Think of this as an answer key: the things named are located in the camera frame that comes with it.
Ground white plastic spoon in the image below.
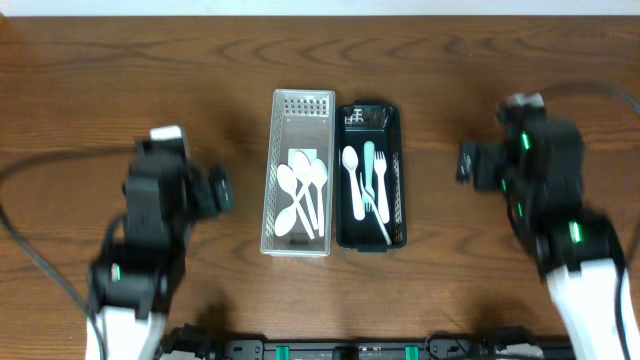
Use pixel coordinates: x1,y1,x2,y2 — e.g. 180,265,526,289
311,159,328,237
274,185,314,239
276,163,317,241
293,152,318,230

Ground pink-white plastic fork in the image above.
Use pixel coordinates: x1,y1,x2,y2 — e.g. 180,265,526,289
374,151,390,224

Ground white plastic fork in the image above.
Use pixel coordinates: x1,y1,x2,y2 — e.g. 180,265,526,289
359,174,392,246

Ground light green plastic fork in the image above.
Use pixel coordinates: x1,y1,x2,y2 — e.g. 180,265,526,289
363,141,375,198

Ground clear plastic basket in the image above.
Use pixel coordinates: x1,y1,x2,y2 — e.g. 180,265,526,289
260,89,336,257

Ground black plastic basket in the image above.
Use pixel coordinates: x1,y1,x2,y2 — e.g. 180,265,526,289
335,100,407,252

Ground pink plastic spoon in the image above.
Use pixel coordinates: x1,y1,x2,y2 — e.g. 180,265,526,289
342,146,365,221

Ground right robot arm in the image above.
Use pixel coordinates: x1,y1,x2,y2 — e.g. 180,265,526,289
456,119,639,359

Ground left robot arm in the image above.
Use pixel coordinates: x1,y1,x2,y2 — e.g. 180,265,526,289
86,164,233,359

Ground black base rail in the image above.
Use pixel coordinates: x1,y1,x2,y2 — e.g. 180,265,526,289
153,325,576,360

